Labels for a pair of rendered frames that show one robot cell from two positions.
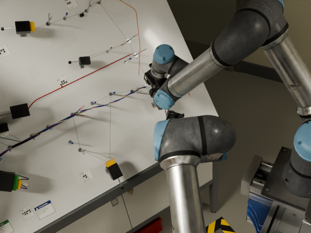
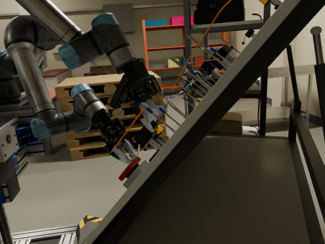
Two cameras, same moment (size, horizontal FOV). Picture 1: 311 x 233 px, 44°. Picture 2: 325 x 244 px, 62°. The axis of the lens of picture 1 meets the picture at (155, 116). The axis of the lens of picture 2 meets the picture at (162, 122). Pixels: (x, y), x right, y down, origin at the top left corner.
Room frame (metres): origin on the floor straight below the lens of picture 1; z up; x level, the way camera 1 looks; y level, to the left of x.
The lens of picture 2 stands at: (1.88, -0.54, 1.39)
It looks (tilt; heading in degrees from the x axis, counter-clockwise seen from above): 17 degrees down; 137
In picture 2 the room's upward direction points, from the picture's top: 4 degrees counter-clockwise
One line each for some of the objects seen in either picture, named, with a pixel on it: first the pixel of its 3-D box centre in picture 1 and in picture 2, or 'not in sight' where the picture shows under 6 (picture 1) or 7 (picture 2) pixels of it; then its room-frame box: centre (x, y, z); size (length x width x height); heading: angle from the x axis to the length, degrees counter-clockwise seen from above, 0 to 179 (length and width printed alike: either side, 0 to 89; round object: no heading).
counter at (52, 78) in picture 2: not in sight; (54, 83); (-6.22, 2.79, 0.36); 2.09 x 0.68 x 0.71; 143
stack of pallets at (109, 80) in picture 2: not in sight; (114, 111); (-1.29, 1.54, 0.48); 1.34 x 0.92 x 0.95; 57
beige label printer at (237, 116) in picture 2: not in sight; (220, 128); (0.83, 1.02, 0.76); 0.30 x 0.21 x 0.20; 29
